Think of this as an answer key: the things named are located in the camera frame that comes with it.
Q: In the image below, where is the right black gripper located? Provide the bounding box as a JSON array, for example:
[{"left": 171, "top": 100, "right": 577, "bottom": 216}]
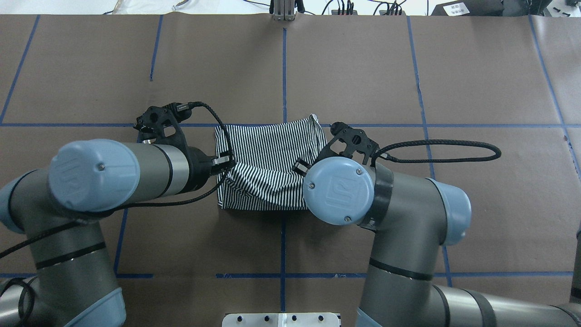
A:
[{"left": 292, "top": 159, "right": 313, "bottom": 177}]

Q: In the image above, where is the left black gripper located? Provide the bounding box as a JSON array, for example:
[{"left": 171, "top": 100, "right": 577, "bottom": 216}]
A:
[{"left": 187, "top": 147, "right": 233, "bottom": 192}]

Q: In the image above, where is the navy white striped polo shirt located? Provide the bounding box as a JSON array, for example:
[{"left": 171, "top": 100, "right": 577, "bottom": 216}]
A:
[{"left": 217, "top": 114, "right": 327, "bottom": 211}]

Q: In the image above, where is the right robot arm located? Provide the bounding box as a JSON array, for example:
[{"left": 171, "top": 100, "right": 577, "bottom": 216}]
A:
[{"left": 293, "top": 157, "right": 580, "bottom": 327}]

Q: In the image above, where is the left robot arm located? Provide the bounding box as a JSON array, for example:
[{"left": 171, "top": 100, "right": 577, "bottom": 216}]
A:
[{"left": 1, "top": 139, "right": 235, "bottom": 327}]

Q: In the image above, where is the brown paper table cover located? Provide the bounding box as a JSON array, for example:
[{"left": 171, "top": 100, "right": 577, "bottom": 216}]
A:
[{"left": 1, "top": 13, "right": 580, "bottom": 327}]

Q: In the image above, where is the blue tape line crosswise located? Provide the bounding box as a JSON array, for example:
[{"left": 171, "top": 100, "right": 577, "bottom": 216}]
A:
[{"left": 1, "top": 123, "right": 581, "bottom": 129}]

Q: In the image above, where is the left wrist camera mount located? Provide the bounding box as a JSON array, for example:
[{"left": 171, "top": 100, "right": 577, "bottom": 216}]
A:
[{"left": 133, "top": 102, "right": 192, "bottom": 149}]

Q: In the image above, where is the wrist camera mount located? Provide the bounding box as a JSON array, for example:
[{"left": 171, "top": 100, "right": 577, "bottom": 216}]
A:
[
  {"left": 133, "top": 102, "right": 192, "bottom": 149},
  {"left": 314, "top": 122, "right": 379, "bottom": 165}
]

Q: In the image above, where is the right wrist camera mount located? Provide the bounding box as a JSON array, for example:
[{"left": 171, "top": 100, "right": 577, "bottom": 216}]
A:
[{"left": 314, "top": 122, "right": 379, "bottom": 165}]

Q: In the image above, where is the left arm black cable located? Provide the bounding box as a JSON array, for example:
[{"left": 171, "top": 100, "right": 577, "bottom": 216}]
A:
[{"left": 0, "top": 102, "right": 235, "bottom": 318}]

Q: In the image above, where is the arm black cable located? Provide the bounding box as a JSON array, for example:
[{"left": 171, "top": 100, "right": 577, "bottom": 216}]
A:
[
  {"left": 370, "top": 139, "right": 502, "bottom": 168},
  {"left": 0, "top": 102, "right": 235, "bottom": 318}
]

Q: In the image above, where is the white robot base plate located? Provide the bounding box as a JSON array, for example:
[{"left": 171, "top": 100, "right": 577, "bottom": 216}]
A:
[{"left": 222, "top": 312, "right": 342, "bottom": 327}]

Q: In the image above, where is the aluminium frame post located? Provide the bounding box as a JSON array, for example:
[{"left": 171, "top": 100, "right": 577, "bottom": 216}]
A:
[{"left": 269, "top": 0, "right": 296, "bottom": 21}]

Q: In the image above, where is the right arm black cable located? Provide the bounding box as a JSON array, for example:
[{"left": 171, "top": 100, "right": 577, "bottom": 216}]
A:
[{"left": 370, "top": 139, "right": 502, "bottom": 168}]

